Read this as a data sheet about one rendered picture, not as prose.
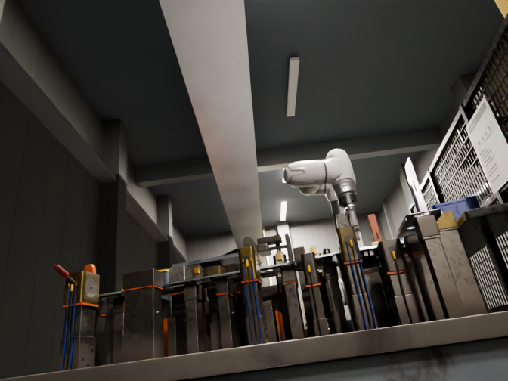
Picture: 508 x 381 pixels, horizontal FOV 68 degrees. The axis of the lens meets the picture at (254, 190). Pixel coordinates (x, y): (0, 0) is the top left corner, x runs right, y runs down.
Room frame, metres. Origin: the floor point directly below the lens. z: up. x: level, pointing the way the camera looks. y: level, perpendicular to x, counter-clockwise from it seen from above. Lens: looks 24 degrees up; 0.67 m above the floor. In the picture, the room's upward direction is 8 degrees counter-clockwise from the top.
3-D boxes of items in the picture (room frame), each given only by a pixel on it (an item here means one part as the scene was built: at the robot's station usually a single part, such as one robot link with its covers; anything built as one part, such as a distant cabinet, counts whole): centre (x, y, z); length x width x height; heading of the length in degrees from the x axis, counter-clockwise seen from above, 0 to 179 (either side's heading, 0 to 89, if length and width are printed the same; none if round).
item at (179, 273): (1.74, 0.39, 0.90); 0.13 x 0.08 x 0.41; 172
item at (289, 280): (1.49, -0.09, 0.84); 0.12 x 0.05 x 0.29; 172
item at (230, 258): (1.88, 0.26, 1.16); 0.37 x 0.14 x 0.02; 82
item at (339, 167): (1.45, -0.36, 1.38); 0.13 x 0.11 x 0.16; 97
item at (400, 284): (1.24, -0.42, 0.84); 0.12 x 0.07 x 0.28; 172
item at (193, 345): (1.55, 0.29, 0.84); 0.12 x 0.05 x 0.29; 172
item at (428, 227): (1.05, -0.47, 0.84); 0.05 x 0.05 x 0.29; 82
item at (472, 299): (1.28, -0.63, 0.88); 0.08 x 0.08 x 0.36; 82
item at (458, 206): (1.57, -0.83, 1.10); 0.30 x 0.17 x 0.13; 162
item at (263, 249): (1.71, -0.04, 0.95); 0.18 x 0.13 x 0.49; 82
